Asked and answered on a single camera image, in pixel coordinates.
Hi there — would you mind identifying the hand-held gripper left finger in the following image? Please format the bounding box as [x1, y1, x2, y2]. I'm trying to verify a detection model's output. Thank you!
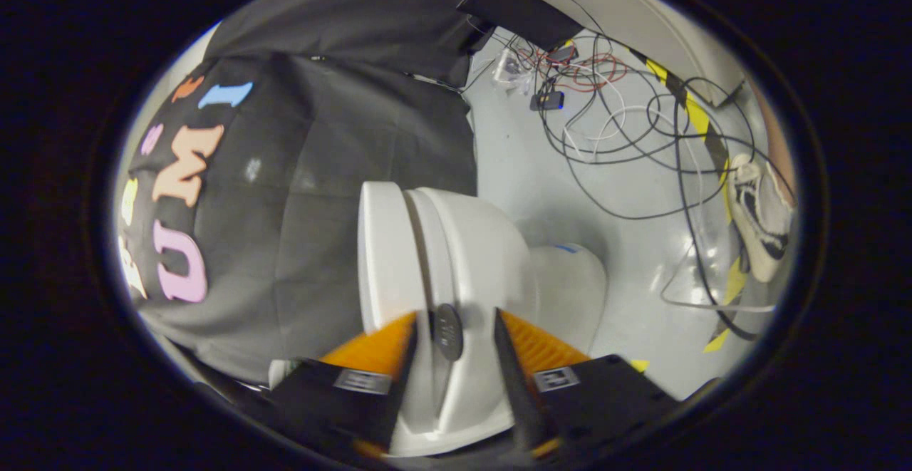
[267, 312, 420, 461]

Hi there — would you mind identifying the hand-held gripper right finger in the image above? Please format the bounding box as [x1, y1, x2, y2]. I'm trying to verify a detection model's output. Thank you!
[493, 307, 679, 461]

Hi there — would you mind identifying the white toilet lid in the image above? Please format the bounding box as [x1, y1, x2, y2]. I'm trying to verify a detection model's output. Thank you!
[406, 187, 467, 429]

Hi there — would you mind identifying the white ceramic toilet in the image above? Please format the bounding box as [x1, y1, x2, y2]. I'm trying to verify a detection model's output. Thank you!
[358, 181, 608, 457]

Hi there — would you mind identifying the black backdrop cloth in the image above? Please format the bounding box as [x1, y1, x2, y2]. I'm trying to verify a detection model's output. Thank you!
[118, 0, 492, 386]

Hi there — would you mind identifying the white black sneaker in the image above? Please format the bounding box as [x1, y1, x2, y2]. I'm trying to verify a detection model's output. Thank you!
[727, 154, 795, 284]

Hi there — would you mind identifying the yellow black floor tape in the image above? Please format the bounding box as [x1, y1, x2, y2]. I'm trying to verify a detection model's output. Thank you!
[627, 47, 749, 354]

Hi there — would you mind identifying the person's leg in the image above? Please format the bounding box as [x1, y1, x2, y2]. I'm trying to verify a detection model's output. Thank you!
[752, 79, 797, 194]

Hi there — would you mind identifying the black flat board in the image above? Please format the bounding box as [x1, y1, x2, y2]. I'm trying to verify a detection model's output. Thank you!
[456, 0, 585, 51]

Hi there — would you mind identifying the tangle of floor cables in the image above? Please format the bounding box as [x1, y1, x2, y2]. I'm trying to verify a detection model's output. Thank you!
[463, 26, 777, 343]

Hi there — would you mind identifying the bundle of red wires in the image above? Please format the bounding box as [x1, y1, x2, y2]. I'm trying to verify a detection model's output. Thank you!
[524, 47, 629, 94]

